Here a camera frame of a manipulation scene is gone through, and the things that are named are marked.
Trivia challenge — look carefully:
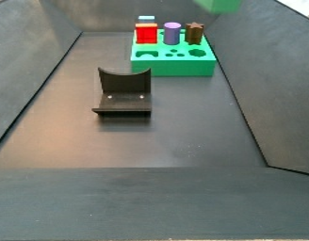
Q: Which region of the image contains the green arch block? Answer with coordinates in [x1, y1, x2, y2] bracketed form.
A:
[194, 0, 242, 14]

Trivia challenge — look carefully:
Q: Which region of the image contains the green shape sorter board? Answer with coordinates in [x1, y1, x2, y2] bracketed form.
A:
[131, 29, 216, 76]

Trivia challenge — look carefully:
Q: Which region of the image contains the black curved stand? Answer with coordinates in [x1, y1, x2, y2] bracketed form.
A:
[92, 68, 152, 115]

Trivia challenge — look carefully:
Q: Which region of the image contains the red rectangular block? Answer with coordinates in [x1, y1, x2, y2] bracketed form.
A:
[136, 23, 159, 43]

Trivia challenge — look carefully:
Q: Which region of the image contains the purple cylinder block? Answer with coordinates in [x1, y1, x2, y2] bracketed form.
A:
[164, 22, 182, 45]

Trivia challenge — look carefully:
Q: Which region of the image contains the brown star block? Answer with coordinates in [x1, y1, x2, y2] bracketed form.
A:
[186, 22, 204, 44]

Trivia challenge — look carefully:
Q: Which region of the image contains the light blue square block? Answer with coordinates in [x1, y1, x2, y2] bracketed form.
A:
[139, 15, 156, 24]

